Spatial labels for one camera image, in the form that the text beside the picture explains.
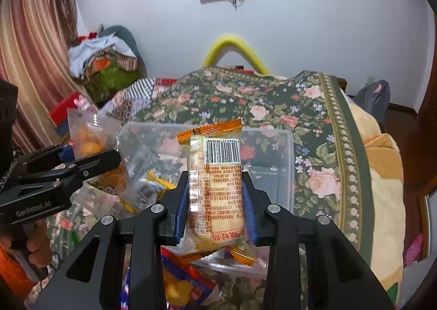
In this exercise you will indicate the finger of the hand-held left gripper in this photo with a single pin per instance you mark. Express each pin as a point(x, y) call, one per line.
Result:
point(92, 161)
point(51, 156)

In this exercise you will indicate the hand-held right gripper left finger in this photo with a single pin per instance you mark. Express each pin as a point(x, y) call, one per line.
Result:
point(183, 218)

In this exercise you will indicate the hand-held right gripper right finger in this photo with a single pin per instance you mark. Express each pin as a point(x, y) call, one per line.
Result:
point(249, 218)

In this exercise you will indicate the clear packet of yellow snacks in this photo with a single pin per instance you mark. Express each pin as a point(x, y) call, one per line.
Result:
point(87, 137)

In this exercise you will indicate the orange-edged cake packet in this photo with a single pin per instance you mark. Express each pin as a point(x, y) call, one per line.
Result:
point(215, 190)

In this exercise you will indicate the clear plastic container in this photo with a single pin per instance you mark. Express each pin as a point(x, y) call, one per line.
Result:
point(269, 163)

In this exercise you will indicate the person's left hand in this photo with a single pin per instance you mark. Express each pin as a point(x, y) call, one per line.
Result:
point(37, 243)

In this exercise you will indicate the clear packet of orange snack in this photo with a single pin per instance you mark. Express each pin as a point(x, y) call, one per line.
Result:
point(111, 180)

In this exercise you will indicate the yellow-edged clear snack packet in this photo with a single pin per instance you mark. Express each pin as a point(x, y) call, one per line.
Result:
point(150, 190)

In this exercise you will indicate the red box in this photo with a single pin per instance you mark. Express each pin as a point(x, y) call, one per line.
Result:
point(66, 110)

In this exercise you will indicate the blue and red snack packet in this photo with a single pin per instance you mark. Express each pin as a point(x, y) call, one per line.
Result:
point(182, 282)

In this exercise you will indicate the checked cloth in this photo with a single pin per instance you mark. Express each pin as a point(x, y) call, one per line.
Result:
point(143, 90)

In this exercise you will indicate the pile of clothes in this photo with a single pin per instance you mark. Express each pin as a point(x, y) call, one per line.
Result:
point(102, 61)

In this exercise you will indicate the striped pink curtain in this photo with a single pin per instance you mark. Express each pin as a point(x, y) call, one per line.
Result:
point(30, 44)

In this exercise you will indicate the green floral blanket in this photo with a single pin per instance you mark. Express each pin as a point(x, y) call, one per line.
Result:
point(273, 102)

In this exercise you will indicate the beige blanket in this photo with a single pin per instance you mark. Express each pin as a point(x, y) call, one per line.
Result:
point(382, 173)

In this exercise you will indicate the pink cloth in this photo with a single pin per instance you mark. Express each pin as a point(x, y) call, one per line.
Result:
point(413, 250)

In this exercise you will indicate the grey backpack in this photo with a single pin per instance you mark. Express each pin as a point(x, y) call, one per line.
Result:
point(374, 98)

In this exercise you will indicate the yellow curved foam tube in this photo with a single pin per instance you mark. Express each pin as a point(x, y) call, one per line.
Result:
point(235, 42)

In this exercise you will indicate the brown wooden door frame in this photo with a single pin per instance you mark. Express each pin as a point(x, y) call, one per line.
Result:
point(416, 160)

